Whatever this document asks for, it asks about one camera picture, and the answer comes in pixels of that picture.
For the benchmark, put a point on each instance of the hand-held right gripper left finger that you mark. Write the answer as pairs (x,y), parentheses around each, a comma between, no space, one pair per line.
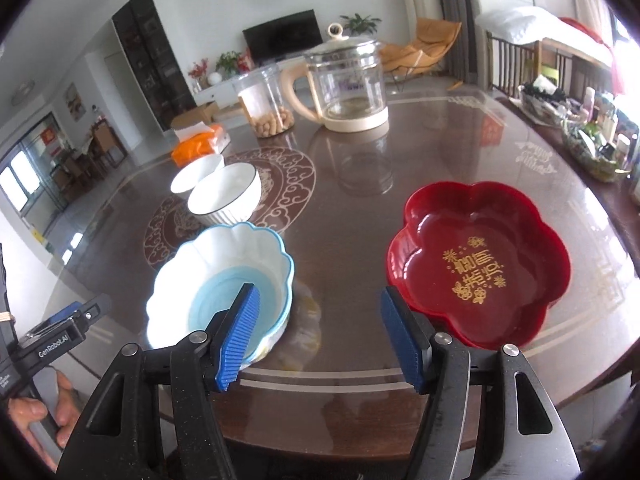
(240,340)

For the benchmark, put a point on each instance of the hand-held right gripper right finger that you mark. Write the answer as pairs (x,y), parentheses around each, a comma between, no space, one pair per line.
(405,345)

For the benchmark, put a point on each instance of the scalloped white and blue bowl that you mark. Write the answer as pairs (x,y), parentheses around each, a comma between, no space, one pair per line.
(225,255)

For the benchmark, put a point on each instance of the red flower-shaped plate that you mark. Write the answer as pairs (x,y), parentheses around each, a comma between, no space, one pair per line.
(450,230)

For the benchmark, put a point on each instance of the white ribbed bowl black rim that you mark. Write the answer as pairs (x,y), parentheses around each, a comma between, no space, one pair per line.
(225,187)

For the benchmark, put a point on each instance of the small white bowl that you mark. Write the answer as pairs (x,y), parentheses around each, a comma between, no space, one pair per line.
(192,175)

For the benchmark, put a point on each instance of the person's left hand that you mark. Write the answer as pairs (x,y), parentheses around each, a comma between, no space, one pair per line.
(30,410)

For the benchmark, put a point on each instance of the orange tissue pack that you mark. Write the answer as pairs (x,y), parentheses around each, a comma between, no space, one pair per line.
(200,147)

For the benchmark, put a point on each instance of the red door sign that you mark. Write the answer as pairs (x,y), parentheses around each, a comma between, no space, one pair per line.
(51,142)

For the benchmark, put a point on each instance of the wooden dining chair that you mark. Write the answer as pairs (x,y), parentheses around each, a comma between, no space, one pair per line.
(107,142)

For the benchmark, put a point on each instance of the cardboard box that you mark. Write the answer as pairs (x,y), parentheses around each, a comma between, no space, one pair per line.
(192,115)

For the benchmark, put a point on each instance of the clear plastic snack jar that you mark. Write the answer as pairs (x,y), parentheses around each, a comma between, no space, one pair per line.
(260,100)

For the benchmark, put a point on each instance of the white television cabinet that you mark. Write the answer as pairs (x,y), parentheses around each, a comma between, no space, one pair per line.
(220,91)

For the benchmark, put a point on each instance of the round white vase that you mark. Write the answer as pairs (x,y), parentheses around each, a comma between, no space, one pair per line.
(214,78)

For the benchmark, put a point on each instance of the red flower arrangement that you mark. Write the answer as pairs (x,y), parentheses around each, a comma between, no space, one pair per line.
(198,70)

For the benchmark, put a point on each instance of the green potted plant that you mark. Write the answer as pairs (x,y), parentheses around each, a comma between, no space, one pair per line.
(229,62)

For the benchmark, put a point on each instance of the basket with small items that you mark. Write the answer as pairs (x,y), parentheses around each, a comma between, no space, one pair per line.
(547,102)

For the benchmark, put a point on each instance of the dark display cabinet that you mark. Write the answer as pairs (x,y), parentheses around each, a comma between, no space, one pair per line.
(150,60)

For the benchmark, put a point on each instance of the dark wooden railed bench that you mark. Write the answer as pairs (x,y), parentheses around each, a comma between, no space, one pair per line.
(515,67)

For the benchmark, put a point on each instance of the orange lounge chair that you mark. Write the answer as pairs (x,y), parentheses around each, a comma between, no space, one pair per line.
(430,45)

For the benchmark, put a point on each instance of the black television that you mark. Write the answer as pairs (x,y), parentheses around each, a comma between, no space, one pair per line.
(282,35)

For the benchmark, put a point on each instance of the large leafy potted plant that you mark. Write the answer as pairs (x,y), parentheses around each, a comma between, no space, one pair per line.
(360,24)

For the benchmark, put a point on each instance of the grey curtain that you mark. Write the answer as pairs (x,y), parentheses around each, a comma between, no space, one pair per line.
(460,20)

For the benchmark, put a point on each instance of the white pillow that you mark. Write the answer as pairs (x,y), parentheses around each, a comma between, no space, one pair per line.
(520,25)

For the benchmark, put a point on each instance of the red cloth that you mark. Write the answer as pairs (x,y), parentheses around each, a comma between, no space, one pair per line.
(595,45)

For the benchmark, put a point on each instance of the wall painting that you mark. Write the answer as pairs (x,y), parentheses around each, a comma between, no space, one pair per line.
(74,101)

